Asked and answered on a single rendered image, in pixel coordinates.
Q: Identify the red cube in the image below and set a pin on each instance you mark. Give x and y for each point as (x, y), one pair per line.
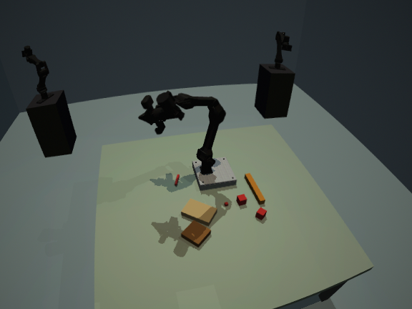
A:
(241, 199)
(261, 213)

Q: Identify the orange long flat bar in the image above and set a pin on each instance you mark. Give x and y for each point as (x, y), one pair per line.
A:
(255, 190)

